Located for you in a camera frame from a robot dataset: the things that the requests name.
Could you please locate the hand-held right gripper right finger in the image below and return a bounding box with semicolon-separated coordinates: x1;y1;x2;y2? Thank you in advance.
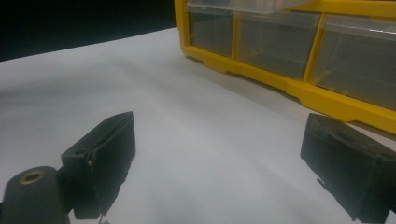
300;112;396;223

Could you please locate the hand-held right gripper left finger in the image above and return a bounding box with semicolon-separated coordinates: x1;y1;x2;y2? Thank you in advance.
61;111;136;220

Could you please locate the yellow and black parts organizer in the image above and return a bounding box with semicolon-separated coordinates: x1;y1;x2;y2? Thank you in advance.
174;0;396;135

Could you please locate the single clear plastic bin drawer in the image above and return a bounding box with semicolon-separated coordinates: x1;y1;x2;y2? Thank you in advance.
186;0;312;15

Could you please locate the grid of clear drawers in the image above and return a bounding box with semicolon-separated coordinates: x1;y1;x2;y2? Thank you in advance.
187;4;396;112

